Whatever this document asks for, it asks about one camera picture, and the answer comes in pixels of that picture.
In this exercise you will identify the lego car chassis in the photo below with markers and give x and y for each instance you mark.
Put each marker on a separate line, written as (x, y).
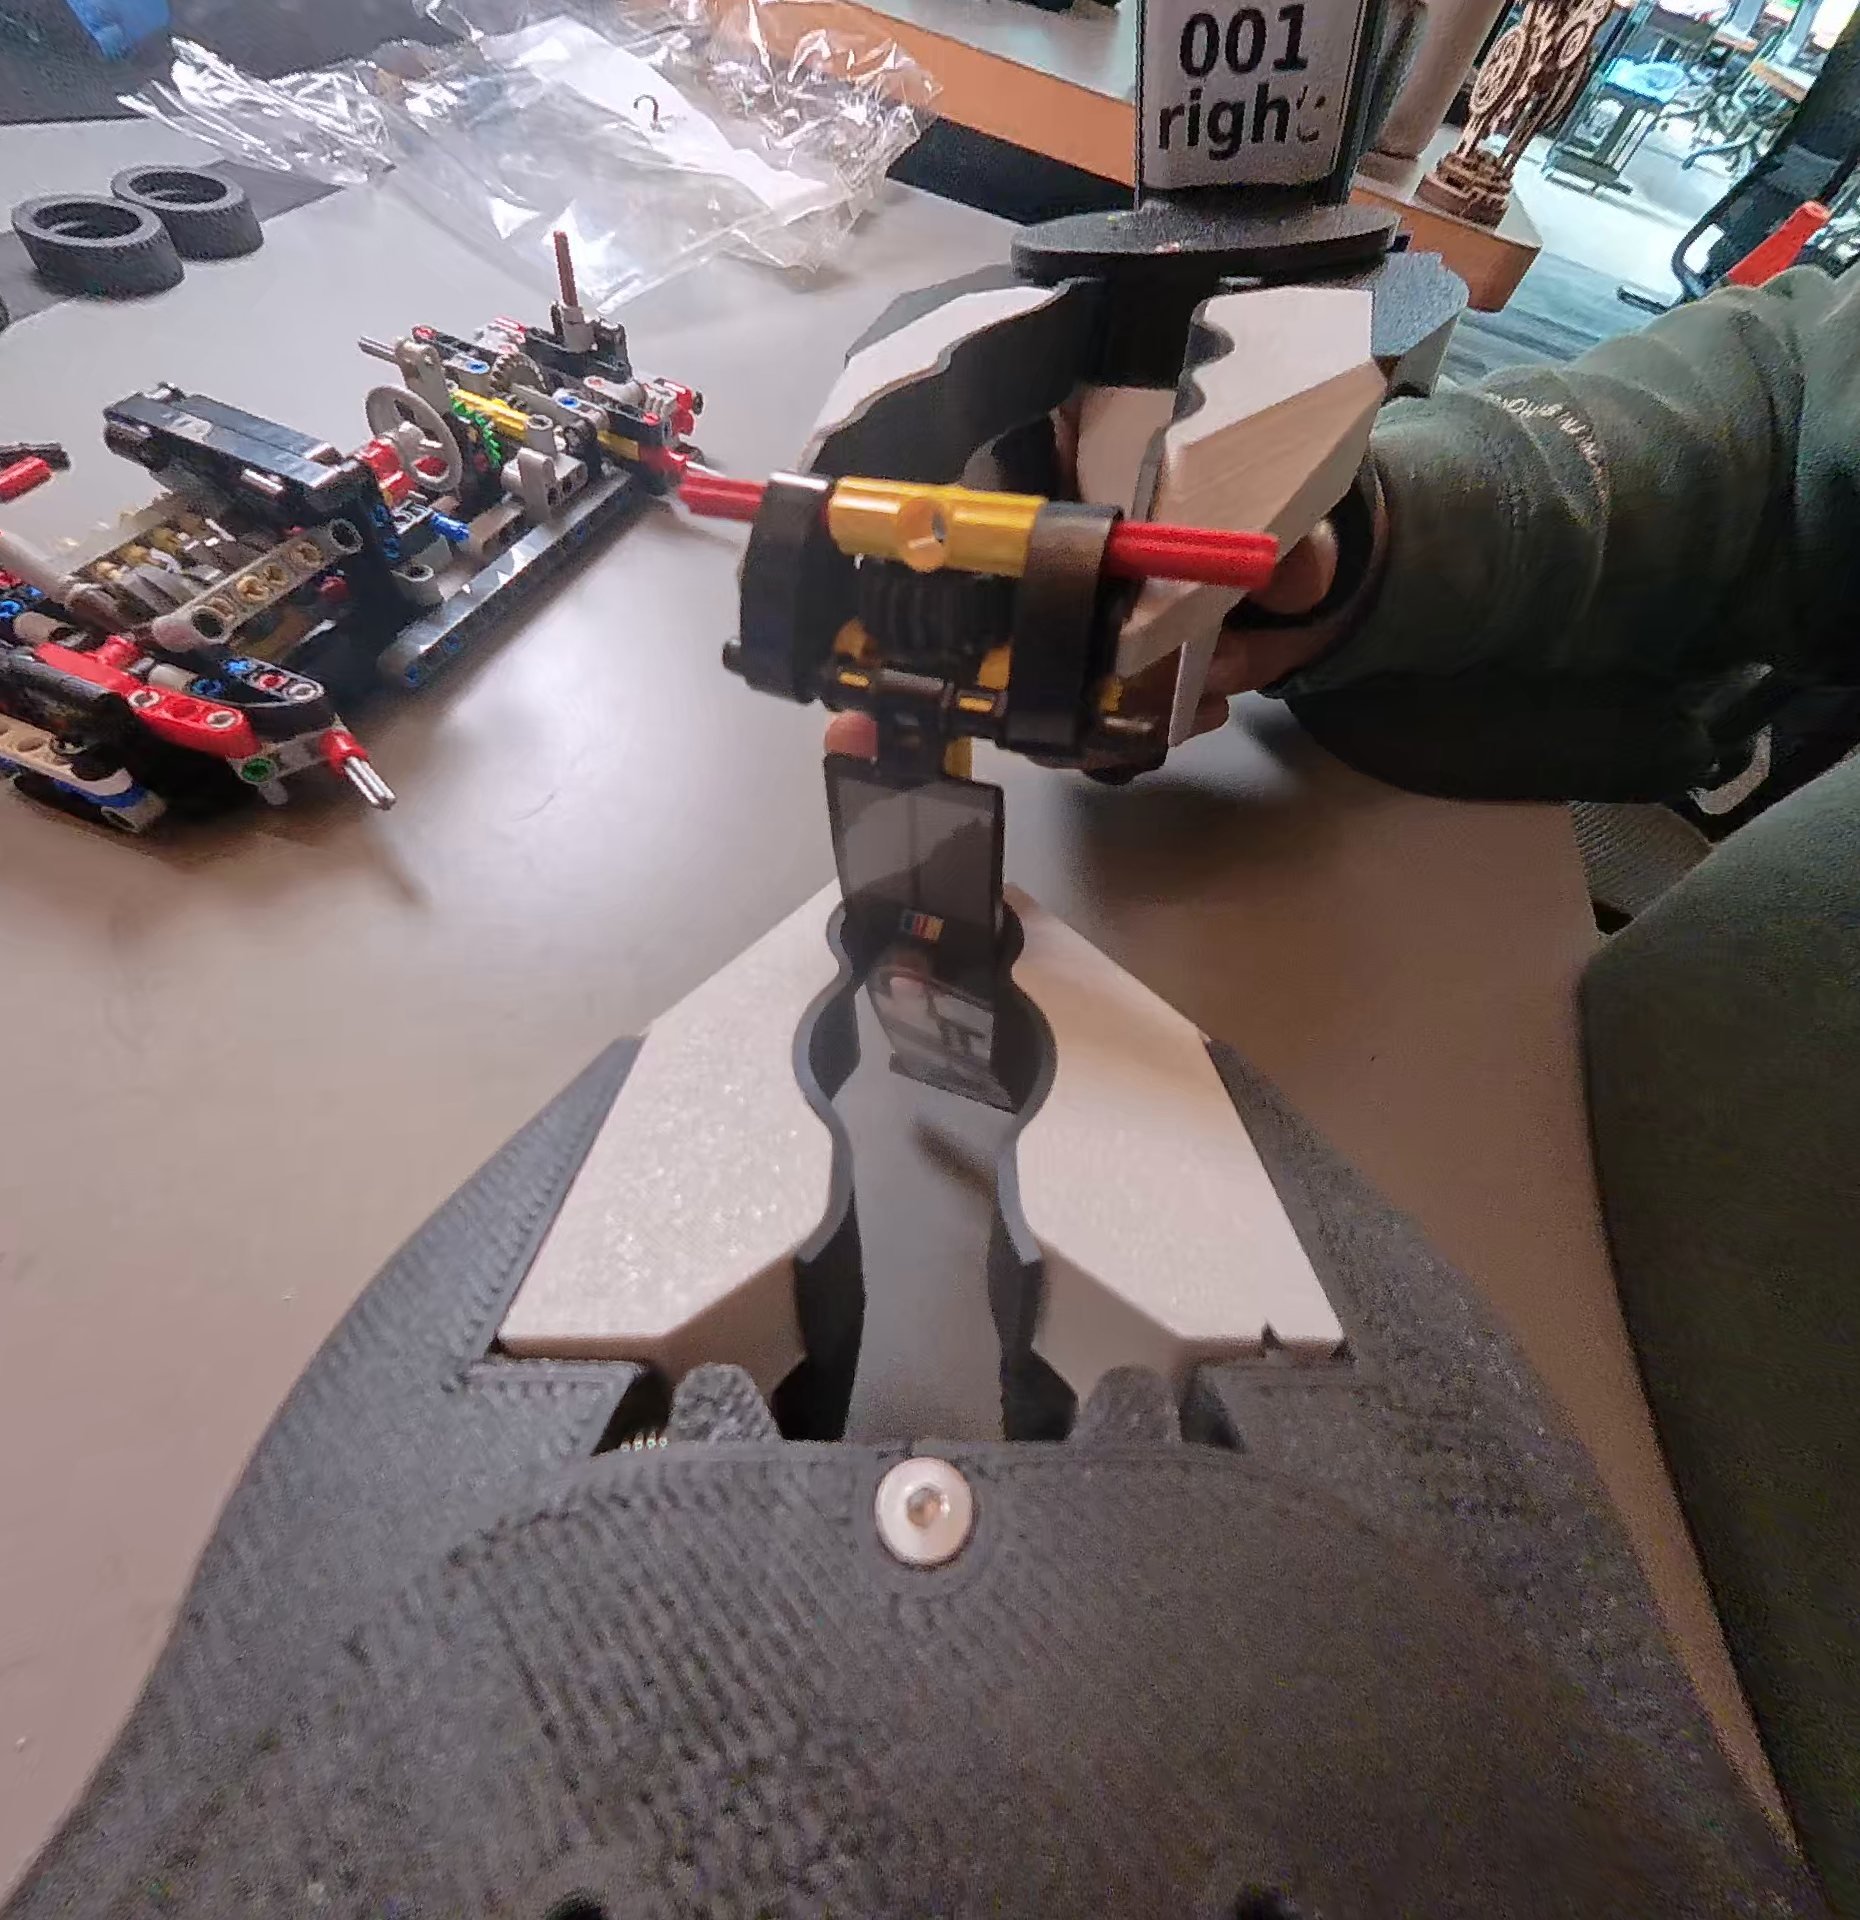
(271, 570)

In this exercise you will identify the beige rounded object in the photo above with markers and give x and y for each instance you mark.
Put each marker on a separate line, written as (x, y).
(1418, 76)

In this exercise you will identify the small clear plastic bag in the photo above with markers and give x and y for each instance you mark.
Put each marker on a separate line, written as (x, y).
(271, 112)

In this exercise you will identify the person's green sweatshirt torso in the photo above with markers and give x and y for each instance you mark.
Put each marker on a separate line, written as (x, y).
(1771, 1201)

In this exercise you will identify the orange traffic cone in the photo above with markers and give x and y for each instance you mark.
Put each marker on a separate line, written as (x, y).
(1777, 245)

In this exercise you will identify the black yellow lego wing assembly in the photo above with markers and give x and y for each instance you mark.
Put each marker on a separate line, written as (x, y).
(931, 525)

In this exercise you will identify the person's right hand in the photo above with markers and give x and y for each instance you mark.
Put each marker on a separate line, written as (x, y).
(1312, 563)

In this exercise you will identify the small black lego pin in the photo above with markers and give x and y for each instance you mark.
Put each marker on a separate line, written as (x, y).
(30, 454)

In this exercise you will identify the small red lego connector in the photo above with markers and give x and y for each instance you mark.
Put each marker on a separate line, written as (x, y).
(21, 478)

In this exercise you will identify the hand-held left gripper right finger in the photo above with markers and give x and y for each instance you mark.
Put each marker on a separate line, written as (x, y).
(1170, 1185)

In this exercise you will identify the crumpled clear plastic bag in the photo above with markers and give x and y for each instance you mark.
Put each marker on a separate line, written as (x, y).
(648, 136)

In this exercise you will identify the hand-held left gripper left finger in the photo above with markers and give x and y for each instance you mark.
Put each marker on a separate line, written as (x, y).
(676, 1185)

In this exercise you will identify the wooden gear model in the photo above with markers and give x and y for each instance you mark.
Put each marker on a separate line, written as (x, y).
(1501, 136)

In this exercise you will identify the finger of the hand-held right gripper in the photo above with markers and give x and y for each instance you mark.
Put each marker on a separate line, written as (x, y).
(1277, 405)
(939, 322)

